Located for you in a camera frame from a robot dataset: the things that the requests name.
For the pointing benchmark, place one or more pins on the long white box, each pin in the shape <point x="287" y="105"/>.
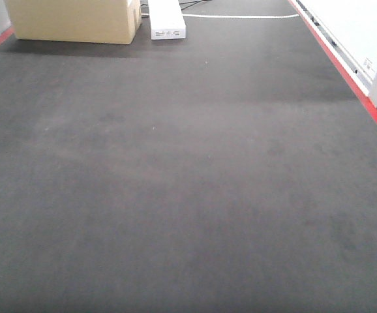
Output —
<point x="166" y="20"/>

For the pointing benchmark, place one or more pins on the white conveyor side panel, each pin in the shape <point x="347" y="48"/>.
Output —
<point x="347" y="32"/>

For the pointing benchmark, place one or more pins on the cardboard box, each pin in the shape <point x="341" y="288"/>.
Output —
<point x="105" y="22"/>

